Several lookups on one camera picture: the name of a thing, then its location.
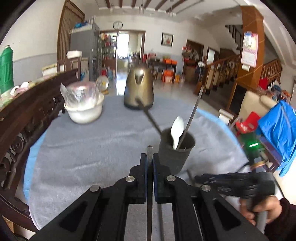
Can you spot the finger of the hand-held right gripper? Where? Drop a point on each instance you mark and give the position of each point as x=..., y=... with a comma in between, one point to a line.
x=231, y=189
x=219, y=178

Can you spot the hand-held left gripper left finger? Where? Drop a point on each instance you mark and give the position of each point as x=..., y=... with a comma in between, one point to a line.
x=138, y=180

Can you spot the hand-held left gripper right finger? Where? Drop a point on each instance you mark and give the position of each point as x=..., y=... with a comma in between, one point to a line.
x=161, y=180

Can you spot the dark metal utensil holder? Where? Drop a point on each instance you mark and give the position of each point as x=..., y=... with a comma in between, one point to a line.
x=173, y=160

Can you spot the white plastic spoon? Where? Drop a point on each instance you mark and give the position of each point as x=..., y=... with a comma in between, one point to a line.
x=177, y=127

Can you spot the person's right forearm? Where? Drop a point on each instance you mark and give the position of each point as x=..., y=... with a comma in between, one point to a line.
x=286, y=222

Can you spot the person's right hand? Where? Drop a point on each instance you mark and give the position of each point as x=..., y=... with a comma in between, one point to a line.
x=272, y=207

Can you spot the grey tablecloth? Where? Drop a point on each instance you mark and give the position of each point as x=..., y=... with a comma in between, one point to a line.
x=92, y=157

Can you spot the large blue plastic bag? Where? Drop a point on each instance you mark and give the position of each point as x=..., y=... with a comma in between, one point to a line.
x=277, y=129

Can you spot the white step stool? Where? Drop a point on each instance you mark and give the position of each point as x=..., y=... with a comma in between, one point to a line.
x=226, y=115

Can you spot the red plastic chair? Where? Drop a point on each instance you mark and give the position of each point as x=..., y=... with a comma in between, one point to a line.
x=251, y=120

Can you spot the cream upholstered chair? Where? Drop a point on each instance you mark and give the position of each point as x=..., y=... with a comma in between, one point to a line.
x=254, y=104

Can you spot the white bowl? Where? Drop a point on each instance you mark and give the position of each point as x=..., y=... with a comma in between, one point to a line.
x=83, y=114

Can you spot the brass electric kettle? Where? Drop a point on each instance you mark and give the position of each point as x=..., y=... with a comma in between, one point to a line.
x=138, y=90

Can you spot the clear plastic bowl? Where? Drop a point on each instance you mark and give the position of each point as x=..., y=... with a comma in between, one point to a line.
x=103, y=83

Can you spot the clear water jug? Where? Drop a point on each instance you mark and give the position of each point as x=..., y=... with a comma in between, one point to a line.
x=182, y=78

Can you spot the orange gift box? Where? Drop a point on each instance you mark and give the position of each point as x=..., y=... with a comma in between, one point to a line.
x=168, y=77

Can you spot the wooden stair railing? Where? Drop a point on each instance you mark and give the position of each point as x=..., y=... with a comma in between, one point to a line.
x=219, y=74

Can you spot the cardboard box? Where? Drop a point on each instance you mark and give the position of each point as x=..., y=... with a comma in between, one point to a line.
x=190, y=74

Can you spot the blue water jug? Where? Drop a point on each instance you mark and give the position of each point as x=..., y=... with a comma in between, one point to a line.
x=110, y=74

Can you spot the blue table cover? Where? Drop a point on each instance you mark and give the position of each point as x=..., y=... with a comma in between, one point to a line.
x=29, y=166

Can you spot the hanging clothes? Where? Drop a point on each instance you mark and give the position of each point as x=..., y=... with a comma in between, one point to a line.
x=200, y=67

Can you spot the dark wooden side table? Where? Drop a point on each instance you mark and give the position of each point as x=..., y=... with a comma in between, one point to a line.
x=161, y=66

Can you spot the flat orange box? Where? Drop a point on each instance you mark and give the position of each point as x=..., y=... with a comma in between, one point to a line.
x=169, y=61

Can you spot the brown wooden door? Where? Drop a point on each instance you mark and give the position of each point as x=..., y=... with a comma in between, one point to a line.
x=212, y=55
x=195, y=44

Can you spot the hanging baskets and bags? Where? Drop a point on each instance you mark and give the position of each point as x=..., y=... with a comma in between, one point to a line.
x=189, y=53

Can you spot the carved wooden sideboard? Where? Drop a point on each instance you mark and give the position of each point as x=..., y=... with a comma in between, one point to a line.
x=23, y=115

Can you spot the dark wooden chair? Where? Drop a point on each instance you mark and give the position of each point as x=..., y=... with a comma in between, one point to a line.
x=69, y=64

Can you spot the shelf of bottles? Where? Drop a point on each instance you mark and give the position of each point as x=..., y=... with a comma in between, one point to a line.
x=108, y=48

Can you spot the framed picture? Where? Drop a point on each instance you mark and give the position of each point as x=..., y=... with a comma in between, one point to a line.
x=167, y=39

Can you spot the white rice cooker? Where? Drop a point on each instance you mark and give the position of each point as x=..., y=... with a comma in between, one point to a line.
x=74, y=54

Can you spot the white chest freezer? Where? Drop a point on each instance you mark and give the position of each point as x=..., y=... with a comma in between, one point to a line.
x=49, y=69

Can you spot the black stair railing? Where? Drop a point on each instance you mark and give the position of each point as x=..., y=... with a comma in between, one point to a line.
x=234, y=34

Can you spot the grey refrigerator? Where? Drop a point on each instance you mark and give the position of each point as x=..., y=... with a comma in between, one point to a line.
x=84, y=44

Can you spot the white cloth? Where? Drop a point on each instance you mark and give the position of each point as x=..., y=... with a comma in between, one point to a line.
x=19, y=89

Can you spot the orange wooden pillar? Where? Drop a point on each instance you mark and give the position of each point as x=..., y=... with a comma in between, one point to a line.
x=251, y=20

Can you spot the small blue bag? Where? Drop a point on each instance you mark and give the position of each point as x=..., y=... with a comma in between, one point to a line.
x=81, y=25

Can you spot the brown curtain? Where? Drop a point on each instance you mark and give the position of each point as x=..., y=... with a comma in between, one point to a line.
x=68, y=27

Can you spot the pendant lamp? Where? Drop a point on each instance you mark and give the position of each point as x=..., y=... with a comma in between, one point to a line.
x=171, y=11
x=141, y=8

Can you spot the green thermos jug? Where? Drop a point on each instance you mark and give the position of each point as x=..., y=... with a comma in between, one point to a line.
x=6, y=69

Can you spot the white wall switch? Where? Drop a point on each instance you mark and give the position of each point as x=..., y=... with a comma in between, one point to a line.
x=245, y=67

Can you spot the pink wall calendar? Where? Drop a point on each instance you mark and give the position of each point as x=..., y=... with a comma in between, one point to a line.
x=249, y=51

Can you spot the wooden door frame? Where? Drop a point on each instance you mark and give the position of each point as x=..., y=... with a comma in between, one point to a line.
x=143, y=46

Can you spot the round wall clock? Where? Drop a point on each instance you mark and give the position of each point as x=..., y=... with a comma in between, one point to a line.
x=118, y=25

